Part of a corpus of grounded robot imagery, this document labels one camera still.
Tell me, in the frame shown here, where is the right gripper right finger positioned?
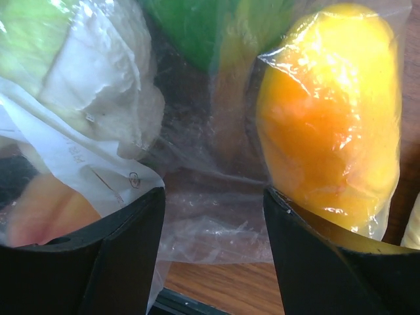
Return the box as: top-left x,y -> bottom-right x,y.
263,187 -> 419,314

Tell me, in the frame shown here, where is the white fake cauliflower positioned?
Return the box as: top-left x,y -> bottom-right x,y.
0,0 -> 167,161

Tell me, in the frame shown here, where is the woven bamboo tray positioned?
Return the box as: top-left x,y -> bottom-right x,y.
400,194 -> 420,250

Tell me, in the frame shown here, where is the orange fake fruit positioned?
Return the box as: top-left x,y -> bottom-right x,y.
256,3 -> 402,240

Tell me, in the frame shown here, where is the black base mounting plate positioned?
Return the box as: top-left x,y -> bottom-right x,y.
148,288 -> 227,315

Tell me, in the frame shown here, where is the clear zip top bag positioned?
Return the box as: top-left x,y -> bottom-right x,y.
1,1 -> 412,314

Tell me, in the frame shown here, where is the fake brown egg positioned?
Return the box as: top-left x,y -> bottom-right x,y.
5,174 -> 101,247

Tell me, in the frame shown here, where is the green fake vegetable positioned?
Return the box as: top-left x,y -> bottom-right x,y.
142,0 -> 295,72

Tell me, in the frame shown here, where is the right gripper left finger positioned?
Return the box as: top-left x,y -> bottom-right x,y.
1,188 -> 165,314

